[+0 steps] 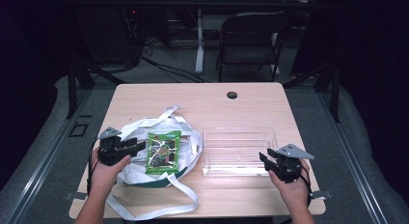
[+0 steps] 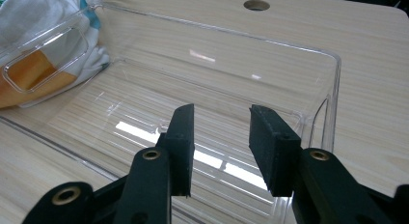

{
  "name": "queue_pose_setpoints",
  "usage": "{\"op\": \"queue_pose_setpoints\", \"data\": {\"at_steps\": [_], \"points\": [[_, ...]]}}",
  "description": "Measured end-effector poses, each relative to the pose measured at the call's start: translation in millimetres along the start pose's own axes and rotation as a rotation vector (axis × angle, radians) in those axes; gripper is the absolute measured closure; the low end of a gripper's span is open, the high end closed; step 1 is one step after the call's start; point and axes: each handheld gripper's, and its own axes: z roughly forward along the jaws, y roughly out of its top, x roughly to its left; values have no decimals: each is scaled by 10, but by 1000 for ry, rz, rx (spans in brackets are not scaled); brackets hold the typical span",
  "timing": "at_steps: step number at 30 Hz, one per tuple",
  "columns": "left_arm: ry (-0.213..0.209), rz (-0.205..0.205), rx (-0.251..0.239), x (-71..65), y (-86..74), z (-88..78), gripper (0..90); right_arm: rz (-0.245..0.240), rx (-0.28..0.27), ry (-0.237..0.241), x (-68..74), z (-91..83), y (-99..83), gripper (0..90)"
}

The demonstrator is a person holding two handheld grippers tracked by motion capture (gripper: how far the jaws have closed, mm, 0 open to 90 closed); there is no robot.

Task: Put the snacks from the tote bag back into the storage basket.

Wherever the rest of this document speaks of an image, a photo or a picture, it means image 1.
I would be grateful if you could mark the grey metal floor rail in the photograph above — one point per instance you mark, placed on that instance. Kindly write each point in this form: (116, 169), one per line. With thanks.
(350, 159)
(41, 162)

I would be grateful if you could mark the black folding chair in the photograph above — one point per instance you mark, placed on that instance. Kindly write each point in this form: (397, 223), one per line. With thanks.
(250, 27)

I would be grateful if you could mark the green snack packet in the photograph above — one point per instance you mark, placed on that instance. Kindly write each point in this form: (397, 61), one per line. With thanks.
(163, 152)

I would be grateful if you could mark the person's left hand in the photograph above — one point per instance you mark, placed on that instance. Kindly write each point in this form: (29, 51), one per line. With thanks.
(104, 175)

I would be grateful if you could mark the white desk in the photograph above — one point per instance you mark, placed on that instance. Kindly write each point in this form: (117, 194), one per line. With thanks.
(200, 40)

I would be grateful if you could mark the dark equipment with red light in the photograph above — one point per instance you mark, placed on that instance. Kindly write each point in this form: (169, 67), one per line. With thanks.
(128, 34)

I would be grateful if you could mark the grey table bracket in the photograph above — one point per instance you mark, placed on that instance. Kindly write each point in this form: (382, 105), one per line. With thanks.
(73, 196)
(323, 194)

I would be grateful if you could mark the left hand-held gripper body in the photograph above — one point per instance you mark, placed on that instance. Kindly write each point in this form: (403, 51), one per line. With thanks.
(111, 150)

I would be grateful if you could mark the person's right hand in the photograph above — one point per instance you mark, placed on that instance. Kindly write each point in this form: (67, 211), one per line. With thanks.
(294, 193)

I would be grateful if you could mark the clear plastic container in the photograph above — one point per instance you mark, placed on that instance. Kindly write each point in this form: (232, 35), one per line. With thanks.
(238, 153)

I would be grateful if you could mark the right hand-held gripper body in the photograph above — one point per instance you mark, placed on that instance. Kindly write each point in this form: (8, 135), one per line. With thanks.
(287, 166)

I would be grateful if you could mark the black metal stand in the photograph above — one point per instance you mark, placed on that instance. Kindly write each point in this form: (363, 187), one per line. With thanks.
(72, 89)
(334, 95)

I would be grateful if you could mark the white tote bag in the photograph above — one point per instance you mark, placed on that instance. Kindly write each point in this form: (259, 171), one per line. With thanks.
(188, 143)

